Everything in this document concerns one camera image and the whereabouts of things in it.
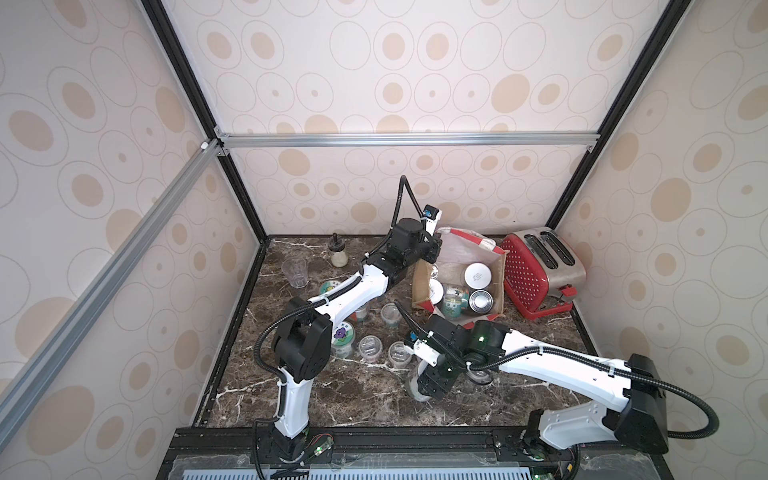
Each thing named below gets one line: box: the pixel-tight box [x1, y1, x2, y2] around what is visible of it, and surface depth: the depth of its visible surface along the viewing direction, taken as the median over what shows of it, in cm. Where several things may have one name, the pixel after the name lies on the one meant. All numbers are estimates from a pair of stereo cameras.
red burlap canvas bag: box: [412, 227, 509, 329], surface depth 94 cm
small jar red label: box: [358, 335, 383, 363], surface depth 87 cm
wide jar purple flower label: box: [332, 321, 355, 359], surface depth 87 cm
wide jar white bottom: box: [464, 262, 493, 290], surface depth 94 cm
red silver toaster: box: [502, 226, 587, 321], surface depth 92 cm
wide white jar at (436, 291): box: [429, 278, 445, 305], surface depth 93 cm
